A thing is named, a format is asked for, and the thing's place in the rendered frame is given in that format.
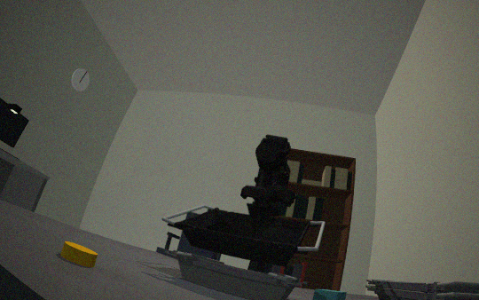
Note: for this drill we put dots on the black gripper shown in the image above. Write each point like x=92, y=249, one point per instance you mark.
x=262, y=206

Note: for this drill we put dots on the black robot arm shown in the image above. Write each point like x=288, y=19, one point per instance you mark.
x=271, y=154

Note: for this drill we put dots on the yellow short cylinder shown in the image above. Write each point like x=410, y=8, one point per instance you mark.
x=78, y=254

